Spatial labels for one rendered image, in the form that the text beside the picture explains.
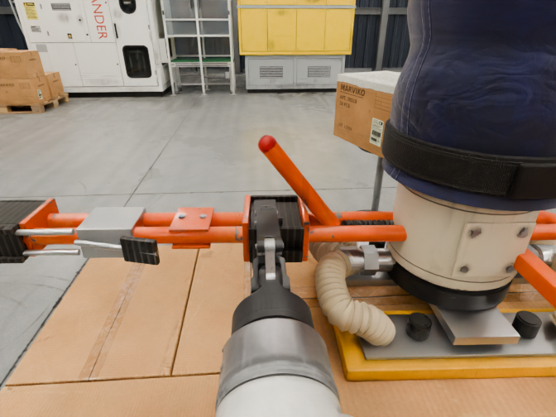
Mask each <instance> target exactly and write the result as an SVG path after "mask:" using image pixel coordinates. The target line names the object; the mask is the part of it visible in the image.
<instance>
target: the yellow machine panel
mask: <svg viewBox="0 0 556 417"><path fill-rule="evenodd" d="M355 4H356V0H237V15H238V34H239V52H240V55H245V67H246V89H247V92H248V93H315V92H337V77H338V74H344V66H345V56H346V55H350V54H351V52H352V34H353V23H354V13H355V8H356V6H355Z"/></svg>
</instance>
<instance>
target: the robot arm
mask: <svg viewBox="0 0 556 417"><path fill-rule="evenodd" d="M282 224H283V218H278V210H277V208H276V200H275V199H258V200H254V226H255V227H256V241H257V244H255V248H256V251H257V258H255V259H254V260H253V263H252V269H253V277H252V278H251V287H250V290H251V294H250V295H249V296H248V297H246V298H245V299H244V300H242V301H241V302H240V303H239V305H238V306H237V307H236V309H235V310H234V313H233V316H232V332H231V337H230V338H229V339H228V340H227V342H226V343H225V345H224V347H223V348H222V352H223V363H222V366H221V367H220V371H221V372H220V375H219V383H218V394H217V398H216V404H215V413H216V415H215V417H353V416H351V415H347V414H343V412H342V410H341V406H340V404H339V401H340V400H339V394H338V388H337V386H336V384H335V382H334V379H333V372H332V368H331V364H330V361H329V356H328V350H327V346H326V344H325V341H324V340H323V338H322V337H321V336H320V334H319V333H318V332H317V331H316V330H315V329H314V323H313V319H312V314H311V311H310V309H309V306H308V305H307V304H306V302H305V301H304V300H303V299H302V298H300V297H299V296H298V295H296V294H294V293H292V292H290V278H289V277H288V275H286V268H285V258H284V257H281V256H280V255H281V254H282V252H283V248H284V243H283V241H282V239H281V236H280V226H282Z"/></svg>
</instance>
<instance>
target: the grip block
mask: <svg viewBox="0 0 556 417"><path fill-rule="evenodd" d="M258 199H275V200H276V208H277V210H278V218H283V224H282V226H280V236H281V239H282V241H283V243H284V248H283V252H282V254H281V255H280V256H281V257H284V258H285V262H302V261H307V260H308V255H309V228H310V221H309V215H308V211H307V208H306V205H305V204H304V202H303V201H302V200H301V199H300V197H299V196H298V195H296V194H284V195H245V200H244V208H243V216H242V245H243V260H244V261H249V262H250V263H253V260H254V259H255V258H257V251H256V248H255V244H257V241H256V227H255V226H254V200H258Z"/></svg>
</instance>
